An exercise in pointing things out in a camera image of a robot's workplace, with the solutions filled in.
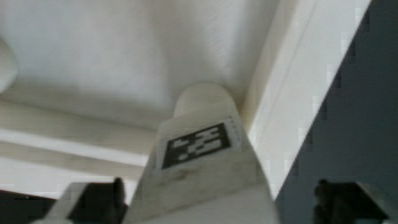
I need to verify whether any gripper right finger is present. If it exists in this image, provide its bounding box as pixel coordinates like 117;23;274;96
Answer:
313;179;398;224

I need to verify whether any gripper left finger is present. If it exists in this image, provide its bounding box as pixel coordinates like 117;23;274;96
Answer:
30;178;128;224

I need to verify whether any white table leg with tag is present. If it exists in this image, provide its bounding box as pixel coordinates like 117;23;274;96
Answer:
123;83;281;224

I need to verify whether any white square tabletop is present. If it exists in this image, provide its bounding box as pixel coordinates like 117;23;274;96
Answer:
0;0;371;188

